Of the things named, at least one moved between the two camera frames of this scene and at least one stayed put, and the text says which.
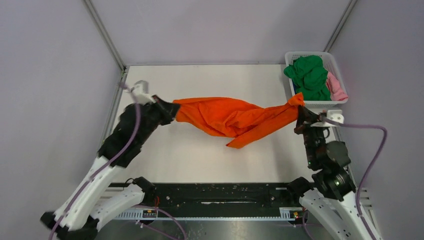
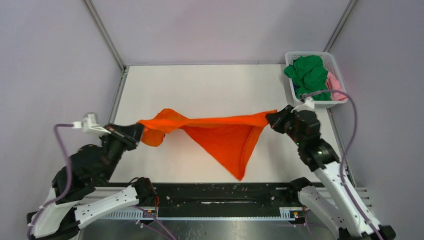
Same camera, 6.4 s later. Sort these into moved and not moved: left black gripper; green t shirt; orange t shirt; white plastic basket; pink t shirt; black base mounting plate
Moved: orange t shirt; left black gripper
Not moved: green t shirt; black base mounting plate; white plastic basket; pink t shirt
